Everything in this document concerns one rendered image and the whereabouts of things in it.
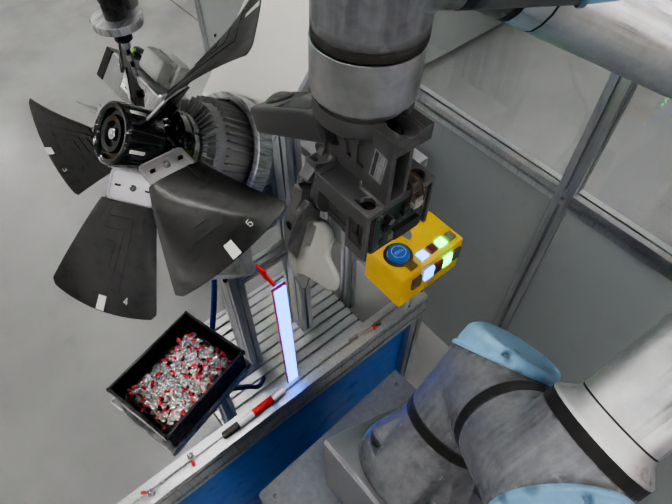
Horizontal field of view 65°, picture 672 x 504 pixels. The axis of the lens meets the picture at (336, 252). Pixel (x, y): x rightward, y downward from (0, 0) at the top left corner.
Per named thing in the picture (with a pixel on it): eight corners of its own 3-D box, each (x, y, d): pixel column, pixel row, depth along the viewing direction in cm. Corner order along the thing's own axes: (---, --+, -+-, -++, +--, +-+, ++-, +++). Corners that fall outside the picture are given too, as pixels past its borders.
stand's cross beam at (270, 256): (284, 246, 167) (283, 238, 164) (291, 253, 165) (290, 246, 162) (233, 277, 160) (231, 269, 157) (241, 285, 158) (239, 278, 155)
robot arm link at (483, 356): (472, 402, 73) (534, 328, 68) (516, 485, 61) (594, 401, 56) (401, 374, 68) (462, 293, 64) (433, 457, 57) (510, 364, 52)
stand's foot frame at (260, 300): (302, 271, 227) (301, 260, 221) (374, 346, 206) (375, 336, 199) (172, 355, 203) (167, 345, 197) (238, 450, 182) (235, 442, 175)
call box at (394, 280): (420, 240, 114) (426, 206, 105) (454, 270, 109) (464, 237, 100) (363, 279, 107) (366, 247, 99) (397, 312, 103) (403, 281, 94)
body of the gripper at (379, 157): (359, 270, 42) (372, 154, 33) (294, 207, 46) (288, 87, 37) (427, 224, 45) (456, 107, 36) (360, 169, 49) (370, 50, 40)
